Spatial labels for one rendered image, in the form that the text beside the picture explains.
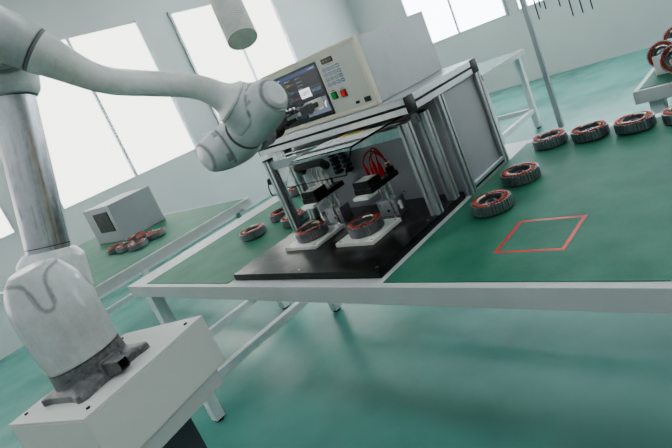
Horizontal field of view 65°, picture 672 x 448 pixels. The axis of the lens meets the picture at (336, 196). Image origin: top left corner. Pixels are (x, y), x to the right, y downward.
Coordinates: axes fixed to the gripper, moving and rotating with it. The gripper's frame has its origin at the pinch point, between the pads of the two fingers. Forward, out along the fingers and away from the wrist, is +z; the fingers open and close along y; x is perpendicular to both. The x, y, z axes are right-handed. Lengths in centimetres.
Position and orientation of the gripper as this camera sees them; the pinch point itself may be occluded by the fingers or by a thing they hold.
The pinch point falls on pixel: (314, 105)
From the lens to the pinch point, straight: 157.6
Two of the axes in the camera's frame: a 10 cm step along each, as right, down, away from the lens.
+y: 6.9, -1.2, -7.1
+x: -3.8, -9.0, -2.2
